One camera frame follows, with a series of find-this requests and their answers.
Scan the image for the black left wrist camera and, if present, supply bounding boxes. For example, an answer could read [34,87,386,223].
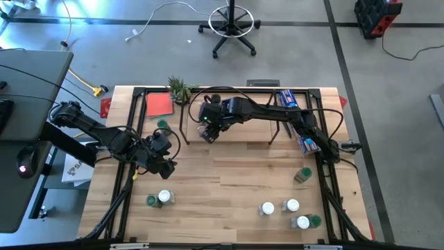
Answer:
[152,131,173,153]

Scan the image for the grey desk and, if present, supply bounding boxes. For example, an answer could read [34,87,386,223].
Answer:
[0,49,74,234]

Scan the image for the red and black crate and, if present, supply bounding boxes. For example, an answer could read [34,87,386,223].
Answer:
[352,0,403,40]

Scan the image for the blue plastic wrap box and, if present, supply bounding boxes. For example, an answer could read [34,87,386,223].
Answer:
[278,89,322,156]

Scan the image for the wooden shelf with black legs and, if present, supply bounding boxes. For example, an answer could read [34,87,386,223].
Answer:
[178,89,281,146]

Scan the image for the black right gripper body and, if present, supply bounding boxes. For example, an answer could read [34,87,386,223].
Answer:
[199,98,241,131]

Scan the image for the white-lidded clear spice jar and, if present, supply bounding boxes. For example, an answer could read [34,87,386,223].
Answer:
[257,201,275,217]
[290,215,311,230]
[157,189,176,206]
[281,198,300,213]

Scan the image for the black keyboard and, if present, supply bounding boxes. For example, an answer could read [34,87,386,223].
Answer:
[0,99,15,135]

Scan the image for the black desk base beam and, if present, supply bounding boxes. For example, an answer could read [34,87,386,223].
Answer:
[37,122,99,168]

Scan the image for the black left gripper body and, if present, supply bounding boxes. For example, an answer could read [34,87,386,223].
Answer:
[137,145,174,174]

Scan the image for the dark grey box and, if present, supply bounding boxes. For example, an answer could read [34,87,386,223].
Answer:
[245,78,280,88]

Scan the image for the silver frame bracket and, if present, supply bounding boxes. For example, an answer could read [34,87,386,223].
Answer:
[109,242,151,250]
[303,243,343,250]

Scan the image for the black floor cable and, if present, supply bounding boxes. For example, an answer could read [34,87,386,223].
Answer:
[380,33,444,62]

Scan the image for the potted succulent plant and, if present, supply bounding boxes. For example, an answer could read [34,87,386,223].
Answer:
[167,75,199,106]

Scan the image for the yellow extension cord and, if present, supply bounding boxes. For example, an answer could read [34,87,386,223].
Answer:
[59,0,109,99]

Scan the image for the black computer mouse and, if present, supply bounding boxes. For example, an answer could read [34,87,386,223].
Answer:
[15,147,38,180]

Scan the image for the grey metal bar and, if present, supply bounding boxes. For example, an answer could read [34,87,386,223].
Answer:
[429,92,444,130]

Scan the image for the green-lidded herb jar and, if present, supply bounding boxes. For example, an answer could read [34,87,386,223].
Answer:
[307,213,323,229]
[146,194,161,209]
[293,167,313,184]
[156,119,171,137]

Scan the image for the printed white paper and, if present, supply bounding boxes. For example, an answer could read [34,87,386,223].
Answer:
[61,151,95,188]

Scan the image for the white floor cable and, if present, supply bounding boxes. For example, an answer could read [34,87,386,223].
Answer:
[124,1,230,43]

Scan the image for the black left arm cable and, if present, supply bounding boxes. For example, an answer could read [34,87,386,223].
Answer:
[114,124,182,167]

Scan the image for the black stool base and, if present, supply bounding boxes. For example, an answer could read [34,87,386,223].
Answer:
[197,0,262,59]

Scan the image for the black aluminium table frame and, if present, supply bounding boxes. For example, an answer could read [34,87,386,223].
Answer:
[78,85,374,244]

